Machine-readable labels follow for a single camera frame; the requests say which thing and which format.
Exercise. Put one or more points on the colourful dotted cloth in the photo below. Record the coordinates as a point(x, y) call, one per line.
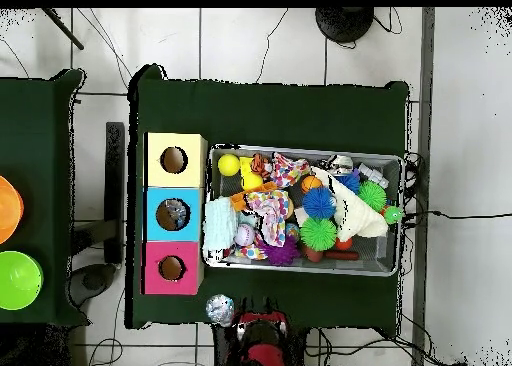
point(288, 170)
point(272, 218)

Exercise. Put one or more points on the light blue knitted cloth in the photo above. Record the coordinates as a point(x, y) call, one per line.
point(220, 226)

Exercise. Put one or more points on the purple spiky rubber toy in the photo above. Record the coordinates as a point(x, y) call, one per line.
point(282, 256)

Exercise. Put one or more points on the cream knitted cloth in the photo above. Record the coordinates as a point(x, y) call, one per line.
point(360, 218)

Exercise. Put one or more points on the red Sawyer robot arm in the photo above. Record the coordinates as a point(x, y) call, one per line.
point(262, 348)

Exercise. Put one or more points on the wooden box with three holes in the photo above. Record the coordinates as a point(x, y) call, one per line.
point(192, 174)

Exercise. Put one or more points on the yellow ball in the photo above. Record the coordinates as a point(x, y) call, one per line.
point(252, 182)
point(228, 165)

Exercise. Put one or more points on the orange toy building brick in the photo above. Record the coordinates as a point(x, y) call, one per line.
point(236, 202)

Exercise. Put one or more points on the blue spiky rubber ball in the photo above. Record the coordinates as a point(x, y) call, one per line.
point(318, 202)

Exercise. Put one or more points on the green spiky rubber ball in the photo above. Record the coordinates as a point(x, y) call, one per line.
point(318, 234)

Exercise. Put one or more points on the green spiky caterpillar toy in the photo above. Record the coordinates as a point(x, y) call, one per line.
point(372, 196)

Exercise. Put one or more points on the black round stand base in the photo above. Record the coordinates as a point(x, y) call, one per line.
point(344, 24)

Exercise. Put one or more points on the orange plastic bowl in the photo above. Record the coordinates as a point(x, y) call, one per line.
point(8, 210)

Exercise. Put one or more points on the green plastic bowl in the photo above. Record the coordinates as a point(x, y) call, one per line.
point(18, 280)

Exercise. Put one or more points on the black rod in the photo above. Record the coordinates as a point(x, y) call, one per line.
point(64, 29)

